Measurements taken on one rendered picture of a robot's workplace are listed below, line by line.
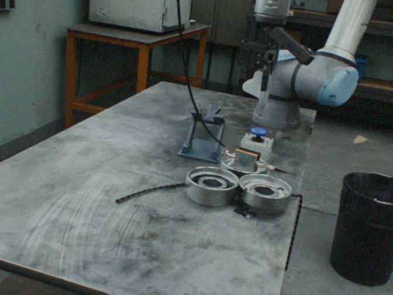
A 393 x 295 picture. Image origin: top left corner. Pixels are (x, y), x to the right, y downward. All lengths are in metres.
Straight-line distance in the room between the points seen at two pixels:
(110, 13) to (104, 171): 2.36
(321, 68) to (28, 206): 0.85
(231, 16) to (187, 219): 4.00
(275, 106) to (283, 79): 0.09
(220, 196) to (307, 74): 0.58
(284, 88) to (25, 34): 1.93
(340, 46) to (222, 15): 3.46
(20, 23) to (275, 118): 1.90
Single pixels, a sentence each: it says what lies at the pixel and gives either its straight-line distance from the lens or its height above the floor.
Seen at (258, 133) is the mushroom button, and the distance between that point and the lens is 1.11.
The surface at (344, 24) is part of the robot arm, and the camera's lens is 1.36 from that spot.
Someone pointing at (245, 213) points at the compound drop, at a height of 0.80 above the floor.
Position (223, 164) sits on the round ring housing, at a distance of 0.97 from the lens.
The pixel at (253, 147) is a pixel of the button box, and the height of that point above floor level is 0.84.
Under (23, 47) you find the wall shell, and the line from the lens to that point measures 2.96.
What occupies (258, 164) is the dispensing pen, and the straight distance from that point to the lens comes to 0.97.
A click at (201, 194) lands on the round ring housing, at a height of 0.82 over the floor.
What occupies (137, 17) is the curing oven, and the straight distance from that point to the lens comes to 3.18.
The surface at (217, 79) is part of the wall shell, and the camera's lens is 5.08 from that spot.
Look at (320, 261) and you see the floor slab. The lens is 2.32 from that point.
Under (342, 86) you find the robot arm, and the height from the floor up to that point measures 0.97.
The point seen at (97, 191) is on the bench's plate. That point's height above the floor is 0.80.
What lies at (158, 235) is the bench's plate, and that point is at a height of 0.80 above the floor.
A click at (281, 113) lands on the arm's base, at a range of 1.39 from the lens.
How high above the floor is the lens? 1.21
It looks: 21 degrees down
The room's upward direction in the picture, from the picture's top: 7 degrees clockwise
